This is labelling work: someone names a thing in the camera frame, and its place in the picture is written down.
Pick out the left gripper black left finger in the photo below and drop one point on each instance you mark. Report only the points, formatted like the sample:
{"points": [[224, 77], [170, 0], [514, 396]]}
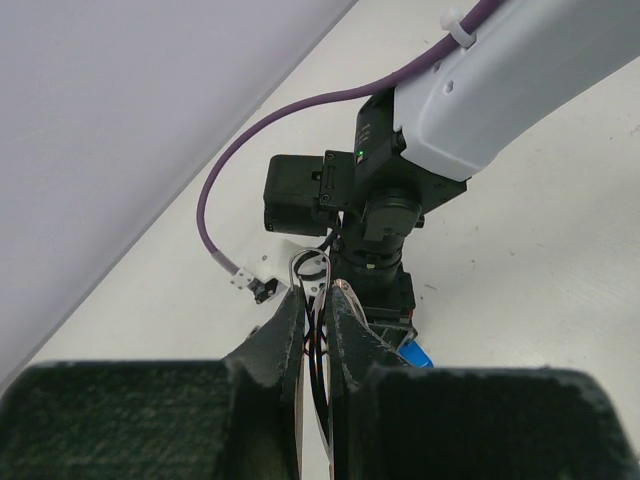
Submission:
{"points": [[238, 417]]}

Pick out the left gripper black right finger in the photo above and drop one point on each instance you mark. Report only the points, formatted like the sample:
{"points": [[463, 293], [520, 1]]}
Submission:
{"points": [[392, 420]]}

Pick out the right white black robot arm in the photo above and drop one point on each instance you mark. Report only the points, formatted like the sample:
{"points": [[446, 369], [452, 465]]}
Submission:
{"points": [[420, 137]]}

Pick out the key with blue tag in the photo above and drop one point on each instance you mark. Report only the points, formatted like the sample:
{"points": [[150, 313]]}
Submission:
{"points": [[415, 355]]}

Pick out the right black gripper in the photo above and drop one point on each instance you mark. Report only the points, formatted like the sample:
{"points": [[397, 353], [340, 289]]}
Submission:
{"points": [[386, 296]]}

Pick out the metal keyring with keys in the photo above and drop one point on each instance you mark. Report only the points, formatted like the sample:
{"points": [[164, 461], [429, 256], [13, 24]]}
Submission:
{"points": [[310, 271]]}

